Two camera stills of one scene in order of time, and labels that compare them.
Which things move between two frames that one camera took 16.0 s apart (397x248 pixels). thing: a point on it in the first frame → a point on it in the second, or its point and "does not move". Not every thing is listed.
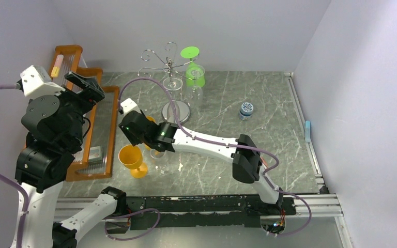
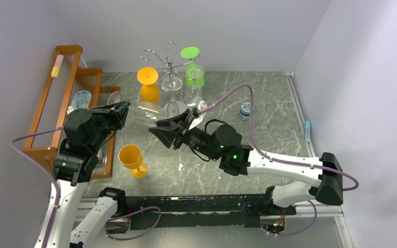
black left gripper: (94, 92) → (116, 112)
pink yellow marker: (56, 69) does not move
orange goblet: (146, 145) → (147, 76)
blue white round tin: (245, 111) does not move
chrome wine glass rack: (182, 108) does not move
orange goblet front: (131, 157) does not move
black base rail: (164, 211) does not move
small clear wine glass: (161, 157) → (148, 113)
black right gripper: (130, 126) → (180, 131)
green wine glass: (193, 71) does not move
